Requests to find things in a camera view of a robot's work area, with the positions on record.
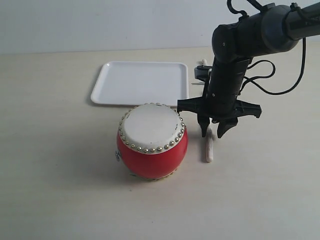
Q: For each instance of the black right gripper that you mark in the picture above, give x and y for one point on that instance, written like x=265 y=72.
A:
x=219 y=98

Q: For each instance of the white wooden drumstick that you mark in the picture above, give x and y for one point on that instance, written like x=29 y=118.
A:
x=203 y=62
x=209 y=144

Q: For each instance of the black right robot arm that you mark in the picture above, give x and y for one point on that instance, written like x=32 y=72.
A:
x=274 y=29

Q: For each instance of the red small drum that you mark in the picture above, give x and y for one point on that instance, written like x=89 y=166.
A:
x=151 y=141

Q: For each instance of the white rectangular tray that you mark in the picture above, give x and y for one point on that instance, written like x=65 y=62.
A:
x=133 y=83

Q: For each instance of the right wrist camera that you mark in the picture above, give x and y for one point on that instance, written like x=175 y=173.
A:
x=202 y=72

